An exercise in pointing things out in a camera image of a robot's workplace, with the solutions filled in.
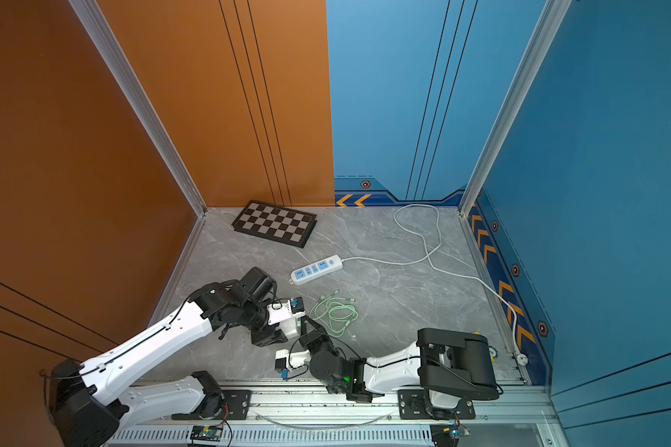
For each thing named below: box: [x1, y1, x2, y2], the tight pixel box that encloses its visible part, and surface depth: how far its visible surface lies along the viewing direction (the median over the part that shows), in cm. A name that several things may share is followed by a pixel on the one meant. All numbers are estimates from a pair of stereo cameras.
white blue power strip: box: [288, 255, 343, 285], surface depth 100 cm
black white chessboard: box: [231, 199, 318, 249], surface depth 114 cm
